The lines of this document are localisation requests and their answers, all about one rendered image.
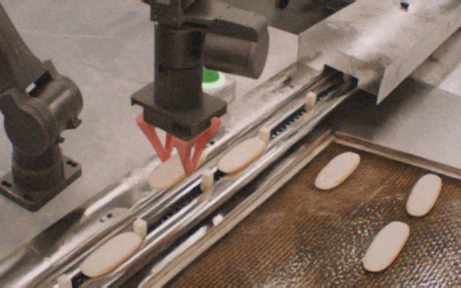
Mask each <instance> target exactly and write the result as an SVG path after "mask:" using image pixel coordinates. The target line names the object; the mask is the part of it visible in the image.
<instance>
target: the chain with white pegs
mask: <svg viewBox="0 0 461 288"><path fill-rule="evenodd" d="M351 77H352V75H350V74H347V73H346V72H344V77H343V79H342V81H340V82H339V83H337V85H334V86H333V87H332V88H330V89H329V91H326V92H325V93H324V94H323V95H322V96H321V97H320V98H318V99H317V100H316V96H317V95H316V94H314V93H311V92H310V93H309V94H307V95H306V101H305V107H304V109H302V111H301V112H300V113H298V114H297V115H296V116H294V117H293V118H292V119H290V120H289V121H288V122H286V123H285V124H284V125H283V126H281V127H280V128H279V129H277V130H276V131H275V132H274V133H272V134H271V135H270V129H268V128H266V127H262V128H261V129H260V130H259V135H258V139H260V140H262V141H264V142H265V144H267V143H268V142H269V141H271V140H272V139H273V138H275V137H276V136H277V135H278V134H280V133H281V132H282V131H284V130H285V129H286V128H287V127H289V126H290V125H291V124H293V123H294V122H295V121H297V120H298V119H299V118H300V117H302V116H303V114H305V113H306V112H307V111H308V110H310V109H311V108H312V107H314V106H316V105H318V104H319V103H320V102H321V101H323V100H324V98H326V97H327V96H328V95H329V94H331V93H332V92H333V91H335V90H336V89H337V88H338V87H339V86H341V85H343V84H344V83H345V82H347V81H348V80H349V78H351ZM227 174H228V173H224V172H221V173H220V174H218V175H217V176H216V177H215V178H213V172H211V171H210V170H208V169H206V170H204V171H203V172H201V181H200V189H199V190H197V191H196V192H193V194H192V195H190V196H189V197H188V198H186V199H185V200H184V201H183V202H182V203H180V204H179V205H177V206H176V207H175V208H173V209H172V210H171V211H170V213H167V214H166V215H163V217H161V218H160V219H159V220H158V221H156V222H155V223H153V224H152V225H151V226H149V227H148V228H147V227H146V222H144V221H143V220H142V219H138V220H137V221H136V222H135V221H134V222H133V233H135V234H137V235H139V236H140V237H141V240H142V239H143V238H144V237H146V236H147V235H148V234H149V233H150V232H151V231H152V230H153V231H154V230H155V229H156V228H158V227H159V226H160V225H161V224H163V223H164V222H165V221H166V220H167V219H168V218H169V217H170V218H171V217H172V216H173V215H175V214H176V213H177V212H179V211H180V210H181V209H182V208H184V207H185V206H186V205H188V204H189V203H190V202H191V201H193V200H194V198H196V197H197V196H198V195H200V194H202V193H203V192H205V191H206V190H207V189H209V188H210V187H211V186H212V185H214V184H215V183H216V182H218V181H219V180H220V179H221V178H223V177H224V176H225V175H227ZM89 278H92V277H88V276H86V275H84V276H82V277H81V278H80V280H77V281H76V282H75V283H74V284H71V279H70V278H69V277H68V276H66V274H63V275H61V277H58V278H57V282H58V285H59V288H77V287H78V286H79V287H80V286H81V285H82V283H84V282H86V281H88V280H87V279H89Z"/></svg>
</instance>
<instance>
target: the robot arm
mask: <svg viewBox="0 0 461 288"><path fill-rule="evenodd" d="M138 1H142V2H144V3H146V5H148V6H150V19H151V20H150V21H151V22H154V46H153V49H154V81H153V82H151V83H150V84H148V85H146V86H144V87H143V88H141V89H139V90H137V91H136V92H134V93H133V94H132V95H131V101H130V106H131V107H133V106H134V105H138V106H140V107H142V108H143V112H142V113H140V114H139V115H137V116H136V123H137V124H138V126H139V127H140V129H141V130H142V131H143V133H144V135H145V137H146V138H147V140H148V141H149V142H150V144H151V145H152V147H153V148H154V150H155V152H156V153H157V155H158V157H159V159H160V160H161V162H162V163H164V162H166V161H167V160H169V159H170V158H171V156H172V152H173V148H174V143H175V144H176V147H177V153H178V156H179V159H180V162H181V165H182V168H183V170H184V173H185V175H187V176H188V175H189V174H191V173H192V172H193V171H194V170H195V168H196V166H197V163H198V161H199V159H200V156H201V154H202V152H203V149H204V148H205V146H206V145H207V143H208V142H209V140H210V139H211V137H212V136H213V134H214V133H215V131H216V130H217V128H218V127H219V125H220V124H221V118H220V117H222V116H223V115H225V114H226V113H227V101H225V100H223V99H220V98H218V97H215V96H213V95H211V94H208V93H206V92H204V91H202V78H203V73H204V66H205V68H206V70H211V71H215V72H220V73H224V74H229V75H233V76H238V77H242V78H248V79H254V80H259V78H260V77H261V75H262V73H263V71H264V68H265V65H266V62H267V58H268V54H269V48H270V47H269V33H268V21H267V19H266V18H265V17H264V16H263V15H260V14H257V13H254V12H251V11H247V10H240V9H236V8H232V7H229V6H228V5H229V4H228V3H225V2H220V1H209V0H138ZM21 37H22V36H20V34H19V32H18V30H16V27H15V25H13V22H12V21H11V20H10V17H9V16H8V14H7V12H6V10H5V9H4V8H3V6H2V4H1V1H0V112H1V113H2V115H3V127H4V130H5V132H6V136H7V137H8V139H9V140H10V142H11V144H12V148H13V152H11V155H12V157H11V171H9V172H8V173H7V174H6V175H4V176H3V177H2V178H0V194H2V195H3V196H5V197H6V198H8V199H10V200H11V201H12V202H14V203H16V204H19V205H20V206H22V207H24V208H25V209H26V210H28V211H30V212H38V211H39V210H40V209H41V208H42V207H44V205H47V204H48V203H49V202H50V201H51V200H52V199H53V198H54V197H56V196H58V195H59V193H61V192H62V191H63V190H64V189H65V188H66V187H69V186H70V185H71V184H72V183H73V182H75V181H76V180H77V179H78V178H79V177H80V176H81V175H83V172H82V164H81V163H79V162H77V161H75V160H74V159H72V158H70V157H68V156H66V155H64V154H63V151H62V148H61V147H59V144H60V143H63V142H64V141H65V138H64V137H61V136H60V133H61V132H63V131H66V130H75V129H76V128H77V127H78V126H79V125H81V124H82V120H81V119H78V115H79V114H80V113H81V112H82V110H83V107H84V99H83V95H82V93H81V91H80V88H79V87H78V85H77V84H76V83H75V82H74V80H73V79H70V78H69V77H68V76H66V75H65V74H63V73H60V72H58V71H57V68H56V67H55V65H54V64H53V62H52V60H51V59H46V60H43V61H41V60H39V58H38V57H36V56H35V54H33V53H32V51H31V49H30V48H28V45H27V44H26V43H25V41H24V40H23V39H22V38H21ZM32 84H34V85H35V86H34V87H33V88H32V89H31V90H30V91H29V92H27V88H28V87H29V86H30V85H32ZM155 128H159V129H161V130H163V131H165V132H166V142H165V149H164V148H163V145H162V143H161V141H160V139H159V137H158V135H157V133H156V131H155ZM197 138H198V139H197ZM195 140H197V142H196V145H195V149H194V152H193V155H192V158H191V160H190V156H191V148H192V146H193V145H194V143H195Z"/></svg>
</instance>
